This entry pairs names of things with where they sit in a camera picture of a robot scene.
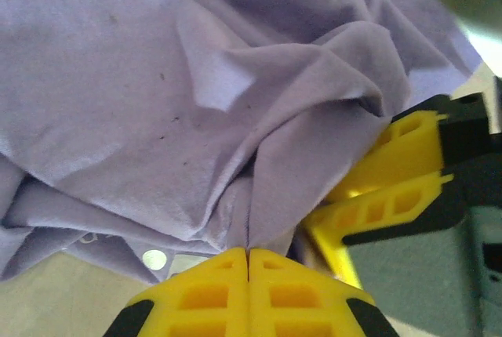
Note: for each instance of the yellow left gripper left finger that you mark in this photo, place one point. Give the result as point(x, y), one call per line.
point(204, 313)

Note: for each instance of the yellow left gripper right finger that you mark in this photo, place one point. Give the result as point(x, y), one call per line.
point(298, 313)

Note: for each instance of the purple t-shirt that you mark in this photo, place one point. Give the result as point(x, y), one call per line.
point(157, 98)

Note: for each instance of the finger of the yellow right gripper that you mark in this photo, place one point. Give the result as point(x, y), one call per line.
point(408, 149)
point(376, 207)

